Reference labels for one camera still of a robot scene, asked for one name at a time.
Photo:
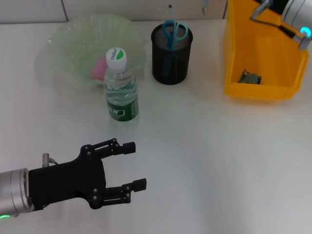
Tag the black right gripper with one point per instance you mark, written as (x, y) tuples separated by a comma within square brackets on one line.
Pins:
[(280, 5)]

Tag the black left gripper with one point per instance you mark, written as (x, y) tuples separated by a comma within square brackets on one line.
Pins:
[(63, 182)]

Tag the green label water bottle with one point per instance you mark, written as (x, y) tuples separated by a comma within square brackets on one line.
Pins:
[(122, 109)]

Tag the white grey ballpoint pen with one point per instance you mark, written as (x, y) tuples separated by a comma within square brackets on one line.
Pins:
[(205, 6)]

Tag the pink peach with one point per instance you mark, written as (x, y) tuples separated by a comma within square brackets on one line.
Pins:
[(99, 69)]

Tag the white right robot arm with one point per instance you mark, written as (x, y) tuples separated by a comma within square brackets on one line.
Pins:
[(298, 13)]

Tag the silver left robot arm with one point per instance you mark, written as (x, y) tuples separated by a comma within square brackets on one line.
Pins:
[(13, 192)]

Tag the black mesh pen holder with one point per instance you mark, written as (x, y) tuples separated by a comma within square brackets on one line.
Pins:
[(178, 70)]

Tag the translucent green fruit plate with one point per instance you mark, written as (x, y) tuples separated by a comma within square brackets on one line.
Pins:
[(73, 36)]

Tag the yellow plastic storage bin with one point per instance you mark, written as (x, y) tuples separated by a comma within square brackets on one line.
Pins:
[(243, 48)]

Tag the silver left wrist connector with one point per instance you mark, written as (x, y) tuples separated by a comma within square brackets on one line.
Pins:
[(45, 159)]

